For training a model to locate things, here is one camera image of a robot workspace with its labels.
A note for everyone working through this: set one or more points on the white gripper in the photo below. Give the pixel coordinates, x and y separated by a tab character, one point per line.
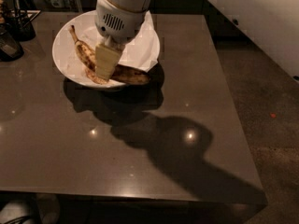
120	22

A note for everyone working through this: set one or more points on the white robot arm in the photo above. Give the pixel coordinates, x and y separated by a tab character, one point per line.
272	25

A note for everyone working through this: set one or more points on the white round bowl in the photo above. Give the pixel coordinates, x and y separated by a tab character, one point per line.
64	47

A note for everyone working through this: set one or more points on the white crumpled paper liner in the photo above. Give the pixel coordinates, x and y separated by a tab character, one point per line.
140	50

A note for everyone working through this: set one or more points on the dark round container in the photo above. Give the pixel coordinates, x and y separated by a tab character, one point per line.
10	49

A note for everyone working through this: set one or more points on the white object under table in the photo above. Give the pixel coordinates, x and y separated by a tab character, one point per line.
28	208

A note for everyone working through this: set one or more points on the black wire utensil holder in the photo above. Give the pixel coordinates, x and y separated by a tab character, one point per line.
17	21

